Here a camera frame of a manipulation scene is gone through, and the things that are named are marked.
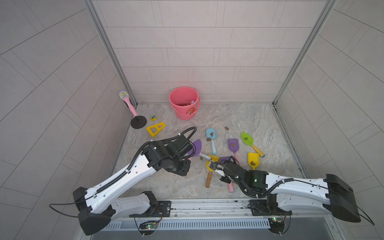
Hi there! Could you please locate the light blue trowel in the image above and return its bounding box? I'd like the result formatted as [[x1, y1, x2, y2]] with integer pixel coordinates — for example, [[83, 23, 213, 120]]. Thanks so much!
[[206, 128, 217, 155]]

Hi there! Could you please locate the purple round trowel pink handle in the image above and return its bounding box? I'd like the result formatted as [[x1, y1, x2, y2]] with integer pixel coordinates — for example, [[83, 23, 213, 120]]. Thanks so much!
[[188, 139, 202, 160]]

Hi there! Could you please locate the pink plastic bucket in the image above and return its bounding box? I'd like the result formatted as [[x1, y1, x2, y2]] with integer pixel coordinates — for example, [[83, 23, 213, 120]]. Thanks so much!
[[169, 87, 201, 121]]

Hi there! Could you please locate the green leaf trowel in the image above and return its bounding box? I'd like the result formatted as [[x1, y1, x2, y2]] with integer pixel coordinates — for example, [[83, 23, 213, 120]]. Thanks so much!
[[241, 132, 265, 158]]

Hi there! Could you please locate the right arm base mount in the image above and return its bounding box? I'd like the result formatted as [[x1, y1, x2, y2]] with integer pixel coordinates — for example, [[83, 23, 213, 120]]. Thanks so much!
[[248, 194, 292, 217]]

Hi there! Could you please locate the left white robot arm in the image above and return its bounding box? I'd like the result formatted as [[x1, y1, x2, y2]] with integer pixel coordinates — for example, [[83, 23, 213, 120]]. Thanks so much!
[[73, 135, 196, 236]]

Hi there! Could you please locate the small yellow blue toy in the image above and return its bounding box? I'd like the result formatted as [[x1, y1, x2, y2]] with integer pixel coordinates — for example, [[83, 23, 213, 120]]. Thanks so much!
[[150, 115, 158, 121]]

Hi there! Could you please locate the purple square shovel front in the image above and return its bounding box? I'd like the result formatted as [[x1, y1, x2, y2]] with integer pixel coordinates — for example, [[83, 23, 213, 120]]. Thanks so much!
[[218, 155, 235, 194]]

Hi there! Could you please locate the yellow triangle stencil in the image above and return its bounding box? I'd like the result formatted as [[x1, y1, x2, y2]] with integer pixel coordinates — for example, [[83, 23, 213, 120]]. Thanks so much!
[[146, 122, 166, 138]]

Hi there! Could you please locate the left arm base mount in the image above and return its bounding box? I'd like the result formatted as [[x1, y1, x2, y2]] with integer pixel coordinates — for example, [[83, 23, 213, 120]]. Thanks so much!
[[129, 191, 172, 218]]

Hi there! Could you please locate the yellow shovel wooden handle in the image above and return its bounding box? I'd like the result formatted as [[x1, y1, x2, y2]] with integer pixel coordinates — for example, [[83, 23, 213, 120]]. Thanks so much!
[[206, 155, 219, 188]]

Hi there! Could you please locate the pink toy microphone on stand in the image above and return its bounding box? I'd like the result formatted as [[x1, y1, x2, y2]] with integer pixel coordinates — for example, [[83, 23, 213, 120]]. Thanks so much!
[[119, 91, 147, 129]]

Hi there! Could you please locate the purple square shovel pink handle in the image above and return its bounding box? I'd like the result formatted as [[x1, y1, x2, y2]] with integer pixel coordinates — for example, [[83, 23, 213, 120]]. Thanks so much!
[[228, 139, 240, 164]]

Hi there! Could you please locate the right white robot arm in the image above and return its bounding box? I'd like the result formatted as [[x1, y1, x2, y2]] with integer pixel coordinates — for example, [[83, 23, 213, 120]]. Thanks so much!
[[210, 161, 374, 224]]

